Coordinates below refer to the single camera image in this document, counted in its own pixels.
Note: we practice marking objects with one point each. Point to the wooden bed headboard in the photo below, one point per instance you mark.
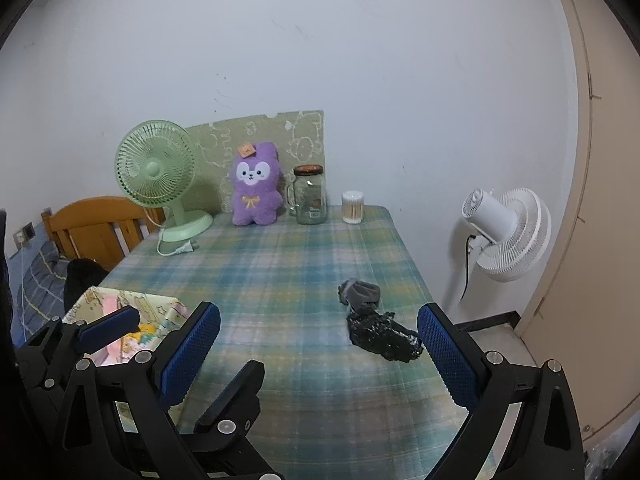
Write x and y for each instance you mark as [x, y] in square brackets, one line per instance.
[90, 225]

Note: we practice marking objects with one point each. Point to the black garment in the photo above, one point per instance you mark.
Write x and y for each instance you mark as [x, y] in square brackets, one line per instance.
[82, 280]

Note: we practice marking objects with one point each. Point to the black plastic bag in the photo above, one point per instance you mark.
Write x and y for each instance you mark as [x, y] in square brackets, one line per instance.
[385, 337]

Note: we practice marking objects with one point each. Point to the glass jar mug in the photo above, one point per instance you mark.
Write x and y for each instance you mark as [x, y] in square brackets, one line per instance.
[310, 200]

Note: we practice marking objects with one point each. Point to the plaid tablecloth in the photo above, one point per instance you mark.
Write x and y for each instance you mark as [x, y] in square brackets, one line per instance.
[300, 270]

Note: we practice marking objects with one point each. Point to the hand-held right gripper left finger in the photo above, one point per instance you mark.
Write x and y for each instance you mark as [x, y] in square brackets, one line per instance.
[192, 355]

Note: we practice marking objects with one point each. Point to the beige door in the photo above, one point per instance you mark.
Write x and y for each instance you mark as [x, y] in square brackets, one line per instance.
[600, 160]

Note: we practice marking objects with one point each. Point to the olive patterned board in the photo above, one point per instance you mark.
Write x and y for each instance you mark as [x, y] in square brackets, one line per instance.
[300, 135]

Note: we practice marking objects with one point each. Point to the white standing fan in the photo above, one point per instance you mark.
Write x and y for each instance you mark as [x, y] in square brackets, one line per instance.
[495, 220]

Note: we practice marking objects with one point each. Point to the wall outlet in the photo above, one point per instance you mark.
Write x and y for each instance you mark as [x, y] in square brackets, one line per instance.
[25, 234]

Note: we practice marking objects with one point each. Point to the green desk fan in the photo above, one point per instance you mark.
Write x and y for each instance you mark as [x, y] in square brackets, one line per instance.
[155, 167]

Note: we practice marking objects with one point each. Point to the cotton swab container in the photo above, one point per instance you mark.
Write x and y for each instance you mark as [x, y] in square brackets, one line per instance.
[353, 207]

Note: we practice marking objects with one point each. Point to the yellow printed storage box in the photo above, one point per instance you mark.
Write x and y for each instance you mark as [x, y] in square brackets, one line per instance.
[150, 310]

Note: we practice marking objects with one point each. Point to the purple plush toy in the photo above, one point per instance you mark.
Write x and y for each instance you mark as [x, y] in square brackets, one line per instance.
[255, 200]

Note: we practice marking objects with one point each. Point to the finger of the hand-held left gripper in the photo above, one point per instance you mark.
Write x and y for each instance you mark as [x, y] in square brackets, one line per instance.
[110, 330]
[240, 395]

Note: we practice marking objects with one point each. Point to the blue plaid bedding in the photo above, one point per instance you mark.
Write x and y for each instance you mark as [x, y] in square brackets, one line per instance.
[40, 285]

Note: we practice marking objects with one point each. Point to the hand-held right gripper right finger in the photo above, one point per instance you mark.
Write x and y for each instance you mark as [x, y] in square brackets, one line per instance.
[450, 360]

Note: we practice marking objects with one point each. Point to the grey sock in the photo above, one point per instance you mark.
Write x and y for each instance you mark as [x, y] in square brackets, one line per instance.
[360, 294]

